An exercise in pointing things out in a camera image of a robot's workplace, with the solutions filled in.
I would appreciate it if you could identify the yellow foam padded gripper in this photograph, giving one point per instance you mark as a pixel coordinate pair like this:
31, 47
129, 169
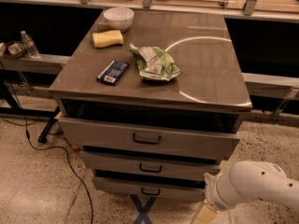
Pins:
214, 191

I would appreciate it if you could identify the grey drawer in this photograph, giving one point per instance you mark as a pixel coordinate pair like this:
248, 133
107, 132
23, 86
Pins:
157, 140
148, 189
147, 166

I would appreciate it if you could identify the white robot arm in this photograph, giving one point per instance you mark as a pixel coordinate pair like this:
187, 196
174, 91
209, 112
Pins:
245, 182

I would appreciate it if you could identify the grey bottom drawer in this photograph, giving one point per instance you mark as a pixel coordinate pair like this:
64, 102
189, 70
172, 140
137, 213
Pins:
148, 189

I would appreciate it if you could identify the grey drawer cabinet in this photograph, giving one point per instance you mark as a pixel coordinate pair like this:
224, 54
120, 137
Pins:
210, 95

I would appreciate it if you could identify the grey top drawer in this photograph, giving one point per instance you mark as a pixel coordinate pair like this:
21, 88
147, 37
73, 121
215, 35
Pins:
157, 140

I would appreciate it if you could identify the grey side shelf right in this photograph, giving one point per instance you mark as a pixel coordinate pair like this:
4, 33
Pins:
272, 86

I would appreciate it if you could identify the grey side shelf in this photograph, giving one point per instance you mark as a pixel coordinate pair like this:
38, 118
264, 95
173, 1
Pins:
272, 86
46, 64

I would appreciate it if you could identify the green chip bag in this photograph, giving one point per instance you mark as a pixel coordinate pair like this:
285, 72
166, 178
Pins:
154, 64

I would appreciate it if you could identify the blue snack bar wrapper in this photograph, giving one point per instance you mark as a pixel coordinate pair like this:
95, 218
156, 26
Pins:
112, 73

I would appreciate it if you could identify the yellow sponge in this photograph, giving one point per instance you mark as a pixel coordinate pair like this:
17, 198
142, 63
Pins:
107, 39

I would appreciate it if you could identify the white bowl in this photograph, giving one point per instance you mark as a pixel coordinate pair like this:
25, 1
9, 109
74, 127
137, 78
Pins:
119, 18

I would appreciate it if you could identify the grey side shelf left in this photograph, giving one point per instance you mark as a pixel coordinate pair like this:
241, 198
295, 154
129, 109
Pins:
46, 64

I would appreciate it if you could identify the clear plastic water bottle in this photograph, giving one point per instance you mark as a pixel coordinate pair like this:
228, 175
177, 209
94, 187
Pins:
30, 45

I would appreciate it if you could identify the dark bowl with items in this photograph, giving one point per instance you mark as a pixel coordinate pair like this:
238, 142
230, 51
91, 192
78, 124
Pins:
12, 50

